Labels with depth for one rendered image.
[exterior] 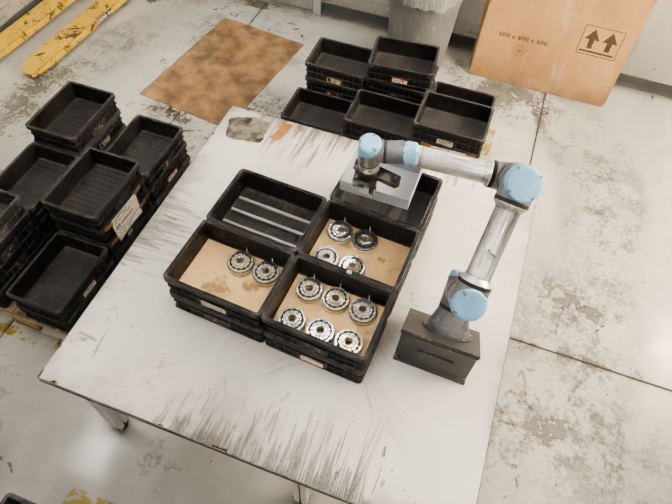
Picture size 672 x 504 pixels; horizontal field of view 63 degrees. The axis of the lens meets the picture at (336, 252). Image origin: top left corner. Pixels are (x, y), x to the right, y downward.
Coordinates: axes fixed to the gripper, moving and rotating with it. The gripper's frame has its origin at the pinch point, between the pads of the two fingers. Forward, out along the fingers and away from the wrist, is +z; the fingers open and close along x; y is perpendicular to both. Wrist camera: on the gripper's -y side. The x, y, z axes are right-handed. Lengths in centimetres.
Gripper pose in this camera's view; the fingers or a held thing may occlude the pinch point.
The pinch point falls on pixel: (374, 192)
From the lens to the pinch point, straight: 206.1
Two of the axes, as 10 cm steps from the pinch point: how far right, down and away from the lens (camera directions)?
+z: 0.5, 3.4, 9.4
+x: -2.8, 9.1, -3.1
